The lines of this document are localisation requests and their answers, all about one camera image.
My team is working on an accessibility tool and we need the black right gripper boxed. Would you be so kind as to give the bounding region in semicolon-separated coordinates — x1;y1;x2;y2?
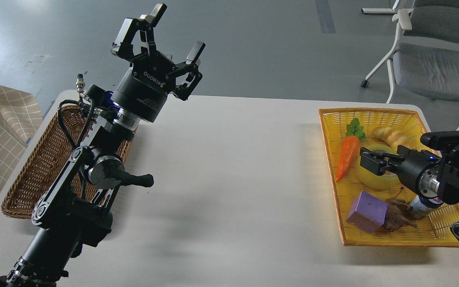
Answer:
359;145;441;198

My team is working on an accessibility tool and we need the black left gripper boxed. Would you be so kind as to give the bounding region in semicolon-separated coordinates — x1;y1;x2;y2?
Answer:
111;4;206;123

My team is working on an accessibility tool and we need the yellow tape roll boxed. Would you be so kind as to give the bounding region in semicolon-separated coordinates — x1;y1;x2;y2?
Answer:
353;144;400;190

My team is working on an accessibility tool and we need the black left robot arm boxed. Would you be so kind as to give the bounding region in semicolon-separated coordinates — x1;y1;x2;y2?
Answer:
0;3;206;287

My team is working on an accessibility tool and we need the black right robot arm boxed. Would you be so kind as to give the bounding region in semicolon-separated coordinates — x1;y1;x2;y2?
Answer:
359;131;459;241

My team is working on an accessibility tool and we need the toy bread croissant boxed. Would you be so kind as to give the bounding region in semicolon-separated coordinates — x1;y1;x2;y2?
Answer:
371;126;410;151

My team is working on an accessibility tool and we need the orange toy carrot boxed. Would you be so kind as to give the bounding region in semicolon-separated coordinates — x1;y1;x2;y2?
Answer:
335;118;366;182

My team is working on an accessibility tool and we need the purple foam block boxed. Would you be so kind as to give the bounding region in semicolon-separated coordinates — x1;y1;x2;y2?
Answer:
346;191;388;233

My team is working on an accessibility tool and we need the brown toy ginger root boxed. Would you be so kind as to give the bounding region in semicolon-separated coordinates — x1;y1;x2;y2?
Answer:
382;187;418;232

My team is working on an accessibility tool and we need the small black-lidded jar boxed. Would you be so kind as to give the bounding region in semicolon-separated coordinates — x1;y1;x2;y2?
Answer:
407;195;444;219

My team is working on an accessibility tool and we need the yellow plastic basket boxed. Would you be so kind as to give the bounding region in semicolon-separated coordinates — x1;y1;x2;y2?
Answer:
318;107;459;248

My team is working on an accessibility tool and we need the grey office chair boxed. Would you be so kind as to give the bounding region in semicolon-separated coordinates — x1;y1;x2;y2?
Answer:
361;0;459;129

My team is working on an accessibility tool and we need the brown wicker basket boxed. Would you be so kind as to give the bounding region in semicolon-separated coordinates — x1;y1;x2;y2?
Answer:
1;105;131;219

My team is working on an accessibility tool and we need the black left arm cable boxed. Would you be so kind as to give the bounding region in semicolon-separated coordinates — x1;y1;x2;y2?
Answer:
57;100;94;150

